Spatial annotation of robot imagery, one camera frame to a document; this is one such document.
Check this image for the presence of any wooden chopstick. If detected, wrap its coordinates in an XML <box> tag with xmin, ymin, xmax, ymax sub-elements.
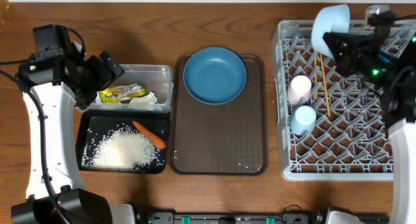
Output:
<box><xmin>319</xmin><ymin>53</ymin><xmax>331</xmax><ymax>117</ymax></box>
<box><xmin>314</xmin><ymin>57</ymin><xmax>319</xmax><ymax>101</ymax></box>

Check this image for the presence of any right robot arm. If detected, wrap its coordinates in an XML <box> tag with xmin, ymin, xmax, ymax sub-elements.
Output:
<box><xmin>313</xmin><ymin>5</ymin><xmax>415</xmax><ymax>223</ymax></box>

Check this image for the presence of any pink cup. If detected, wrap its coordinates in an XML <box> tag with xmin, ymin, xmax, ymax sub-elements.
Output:
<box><xmin>287</xmin><ymin>75</ymin><xmax>312</xmax><ymax>105</ymax></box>

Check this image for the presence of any brown serving tray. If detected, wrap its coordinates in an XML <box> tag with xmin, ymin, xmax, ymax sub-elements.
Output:
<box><xmin>170</xmin><ymin>55</ymin><xmax>268</xmax><ymax>176</ymax></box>

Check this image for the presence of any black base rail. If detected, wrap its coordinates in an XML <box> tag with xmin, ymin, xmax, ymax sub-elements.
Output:
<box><xmin>139</xmin><ymin>212</ymin><xmax>391</xmax><ymax>224</ymax></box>

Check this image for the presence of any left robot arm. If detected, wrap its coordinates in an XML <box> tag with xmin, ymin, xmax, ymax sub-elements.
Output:
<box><xmin>11</xmin><ymin>25</ymin><xmax>137</xmax><ymax>223</ymax></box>

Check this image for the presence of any pile of white rice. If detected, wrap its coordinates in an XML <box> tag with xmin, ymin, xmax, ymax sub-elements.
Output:
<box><xmin>81</xmin><ymin>125</ymin><xmax>163</xmax><ymax>172</ymax></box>

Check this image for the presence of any light blue bowl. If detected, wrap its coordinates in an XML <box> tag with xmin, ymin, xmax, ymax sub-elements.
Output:
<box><xmin>311</xmin><ymin>5</ymin><xmax>350</xmax><ymax>58</ymax></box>

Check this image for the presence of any grey dishwasher rack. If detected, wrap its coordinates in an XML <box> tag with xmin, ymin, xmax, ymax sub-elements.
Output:
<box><xmin>270</xmin><ymin>19</ymin><xmax>416</xmax><ymax>182</ymax></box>

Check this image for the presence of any light blue cup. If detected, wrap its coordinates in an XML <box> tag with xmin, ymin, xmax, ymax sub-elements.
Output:
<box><xmin>289</xmin><ymin>105</ymin><xmax>317</xmax><ymax>136</ymax></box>

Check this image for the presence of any black plastic tray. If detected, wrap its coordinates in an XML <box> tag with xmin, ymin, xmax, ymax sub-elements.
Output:
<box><xmin>75</xmin><ymin>110</ymin><xmax>170</xmax><ymax>174</ymax></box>

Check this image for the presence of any yellow green snack wrapper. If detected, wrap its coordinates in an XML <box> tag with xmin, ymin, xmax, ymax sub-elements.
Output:
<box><xmin>98</xmin><ymin>83</ymin><xmax>146</xmax><ymax>104</ymax></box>

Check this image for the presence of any clear plastic bin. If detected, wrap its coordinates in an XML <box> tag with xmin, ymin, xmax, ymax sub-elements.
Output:
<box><xmin>86</xmin><ymin>64</ymin><xmax>174</xmax><ymax>113</ymax></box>

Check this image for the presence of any orange carrot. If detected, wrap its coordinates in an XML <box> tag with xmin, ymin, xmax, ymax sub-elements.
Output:
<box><xmin>132</xmin><ymin>120</ymin><xmax>166</xmax><ymax>149</ymax></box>

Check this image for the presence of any dark blue plate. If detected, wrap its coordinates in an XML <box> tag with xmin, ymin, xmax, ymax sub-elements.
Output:
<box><xmin>183</xmin><ymin>47</ymin><xmax>247</xmax><ymax>105</ymax></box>

